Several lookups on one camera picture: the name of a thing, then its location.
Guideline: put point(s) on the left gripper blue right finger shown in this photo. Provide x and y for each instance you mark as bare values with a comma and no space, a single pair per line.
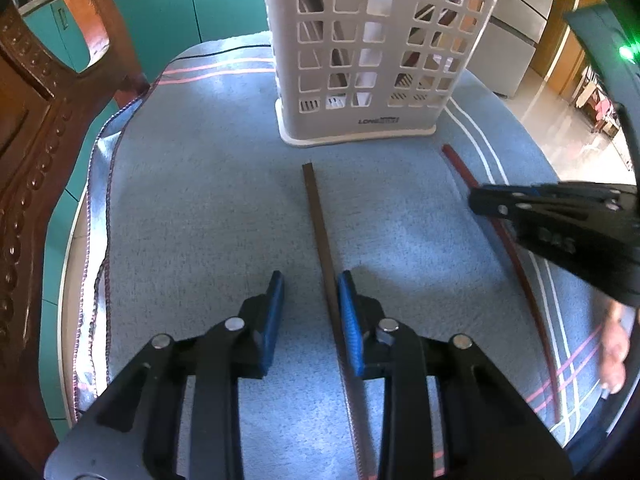
360,315

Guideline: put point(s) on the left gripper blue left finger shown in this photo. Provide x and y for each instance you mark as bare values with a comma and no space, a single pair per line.
267,322

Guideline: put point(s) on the dark brown chopstick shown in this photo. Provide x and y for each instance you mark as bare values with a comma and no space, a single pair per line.
352,387

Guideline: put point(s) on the person's right hand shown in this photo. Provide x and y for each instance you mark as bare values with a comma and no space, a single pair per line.
614,348

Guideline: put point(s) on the blue striped cloth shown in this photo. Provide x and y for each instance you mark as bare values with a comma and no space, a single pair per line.
196,201

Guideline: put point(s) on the silver refrigerator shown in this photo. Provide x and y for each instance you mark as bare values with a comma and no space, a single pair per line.
509,43

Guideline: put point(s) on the grey plastic utensil holder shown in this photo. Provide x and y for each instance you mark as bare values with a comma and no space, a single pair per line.
355,70

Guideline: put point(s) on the carved wooden chair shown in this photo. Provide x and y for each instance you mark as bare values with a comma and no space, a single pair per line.
46,111

